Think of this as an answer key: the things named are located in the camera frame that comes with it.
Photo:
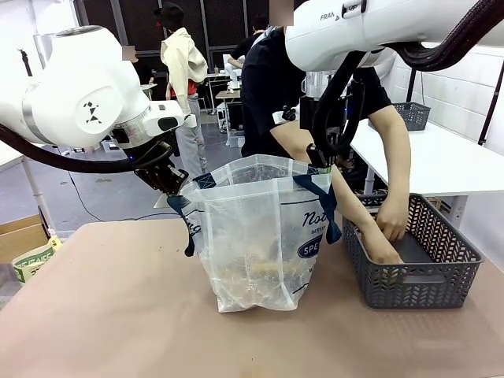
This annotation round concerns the beige packaged goods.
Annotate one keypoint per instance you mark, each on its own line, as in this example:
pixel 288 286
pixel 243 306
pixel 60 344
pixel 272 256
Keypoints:
pixel 271 267

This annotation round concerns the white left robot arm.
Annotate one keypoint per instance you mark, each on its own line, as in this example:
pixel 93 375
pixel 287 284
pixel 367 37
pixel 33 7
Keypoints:
pixel 78 98

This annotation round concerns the person's right forearm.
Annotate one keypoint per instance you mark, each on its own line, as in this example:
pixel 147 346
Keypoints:
pixel 346 204

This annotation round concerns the black stand pole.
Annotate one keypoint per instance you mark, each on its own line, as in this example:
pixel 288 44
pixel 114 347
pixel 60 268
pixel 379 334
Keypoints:
pixel 411 82
pixel 488 106

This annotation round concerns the black tripod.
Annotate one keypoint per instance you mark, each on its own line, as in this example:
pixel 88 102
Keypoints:
pixel 27 65

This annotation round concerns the large grey perforated plastic basket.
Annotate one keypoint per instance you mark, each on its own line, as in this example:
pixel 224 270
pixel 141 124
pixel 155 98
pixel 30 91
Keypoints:
pixel 413 291

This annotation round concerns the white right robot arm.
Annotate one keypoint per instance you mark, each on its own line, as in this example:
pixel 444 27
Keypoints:
pixel 334 35

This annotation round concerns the cardboard box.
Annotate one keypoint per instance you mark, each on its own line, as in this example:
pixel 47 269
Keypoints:
pixel 19 240

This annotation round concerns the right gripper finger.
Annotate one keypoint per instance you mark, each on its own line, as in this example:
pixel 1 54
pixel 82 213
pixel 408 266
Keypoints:
pixel 316 155
pixel 329 165

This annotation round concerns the person's left forearm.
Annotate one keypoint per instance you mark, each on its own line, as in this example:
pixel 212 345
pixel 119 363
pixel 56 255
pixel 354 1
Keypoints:
pixel 399 169

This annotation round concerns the bystander in dark top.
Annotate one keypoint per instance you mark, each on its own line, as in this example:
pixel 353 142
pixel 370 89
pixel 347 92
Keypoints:
pixel 143 73

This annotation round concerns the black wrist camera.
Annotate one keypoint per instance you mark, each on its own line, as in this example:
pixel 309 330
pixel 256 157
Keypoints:
pixel 289 114

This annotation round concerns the person in beige jacket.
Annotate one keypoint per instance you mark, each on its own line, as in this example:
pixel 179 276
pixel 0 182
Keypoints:
pixel 183 63

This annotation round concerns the person's right hand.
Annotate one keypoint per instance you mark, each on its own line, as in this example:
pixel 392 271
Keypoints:
pixel 386 254

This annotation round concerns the small white background robot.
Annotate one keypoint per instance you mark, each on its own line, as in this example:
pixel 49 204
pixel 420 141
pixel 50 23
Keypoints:
pixel 233 75

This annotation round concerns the person's left hand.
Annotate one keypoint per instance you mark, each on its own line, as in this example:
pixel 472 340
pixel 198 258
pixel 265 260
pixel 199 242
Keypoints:
pixel 393 220

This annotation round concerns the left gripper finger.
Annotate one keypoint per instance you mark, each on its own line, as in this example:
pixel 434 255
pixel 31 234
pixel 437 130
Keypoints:
pixel 159 181
pixel 178 177

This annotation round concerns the long white table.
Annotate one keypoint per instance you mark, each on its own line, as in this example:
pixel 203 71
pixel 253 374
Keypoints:
pixel 433 165

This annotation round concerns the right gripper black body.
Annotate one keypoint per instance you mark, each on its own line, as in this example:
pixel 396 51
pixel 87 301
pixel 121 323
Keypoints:
pixel 307 114

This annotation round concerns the small grey perforated plastic basket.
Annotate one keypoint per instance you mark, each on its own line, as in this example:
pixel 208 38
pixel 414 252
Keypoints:
pixel 413 116

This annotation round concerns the person in black shirt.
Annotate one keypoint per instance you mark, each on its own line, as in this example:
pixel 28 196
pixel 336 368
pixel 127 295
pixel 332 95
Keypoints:
pixel 264 98

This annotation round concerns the small white side table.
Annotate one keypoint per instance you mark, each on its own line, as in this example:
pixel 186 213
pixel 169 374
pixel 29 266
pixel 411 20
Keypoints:
pixel 10 155

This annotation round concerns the black computer tower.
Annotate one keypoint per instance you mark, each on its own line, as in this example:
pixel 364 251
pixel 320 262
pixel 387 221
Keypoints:
pixel 235 116

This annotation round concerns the green and white paper sack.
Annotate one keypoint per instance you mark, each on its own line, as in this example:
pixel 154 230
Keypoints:
pixel 33 264

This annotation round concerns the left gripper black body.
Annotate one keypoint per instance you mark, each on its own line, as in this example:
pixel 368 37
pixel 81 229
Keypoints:
pixel 145 149

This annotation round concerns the clear plastic storage box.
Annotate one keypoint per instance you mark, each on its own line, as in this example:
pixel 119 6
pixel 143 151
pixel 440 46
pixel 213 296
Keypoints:
pixel 236 138

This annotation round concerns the seated person in black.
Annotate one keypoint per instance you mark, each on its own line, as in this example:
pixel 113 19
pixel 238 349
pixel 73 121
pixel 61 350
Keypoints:
pixel 248 47

